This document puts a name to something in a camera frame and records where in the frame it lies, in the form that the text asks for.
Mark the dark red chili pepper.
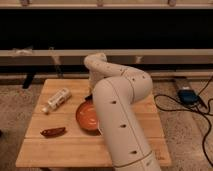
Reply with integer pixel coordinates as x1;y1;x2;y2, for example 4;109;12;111
40;127;66;137

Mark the white plastic bottle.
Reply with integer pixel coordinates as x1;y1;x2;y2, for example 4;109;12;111
42;88;72;114

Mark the black metal stand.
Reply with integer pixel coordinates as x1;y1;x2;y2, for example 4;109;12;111
22;72;36;89

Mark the orange round bowl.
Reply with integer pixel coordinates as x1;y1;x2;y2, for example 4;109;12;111
76;100;98;131

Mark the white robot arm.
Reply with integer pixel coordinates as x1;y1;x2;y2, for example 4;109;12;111
84;53;161;171

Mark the black power cable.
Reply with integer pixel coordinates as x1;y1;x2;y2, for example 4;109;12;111
153;74;213;168

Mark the blue power adapter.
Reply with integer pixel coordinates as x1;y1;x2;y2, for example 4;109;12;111
178;86;198;105

